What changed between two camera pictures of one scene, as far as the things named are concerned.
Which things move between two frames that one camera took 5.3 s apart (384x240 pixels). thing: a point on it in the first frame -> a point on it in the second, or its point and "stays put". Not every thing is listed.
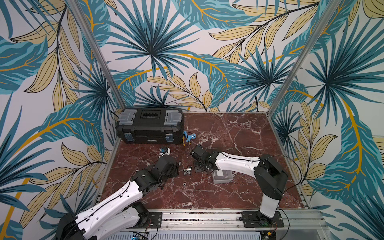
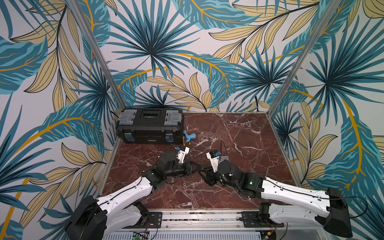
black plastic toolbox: [151, 126] stays put
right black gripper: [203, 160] -> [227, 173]
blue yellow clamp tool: [188, 136] stays put
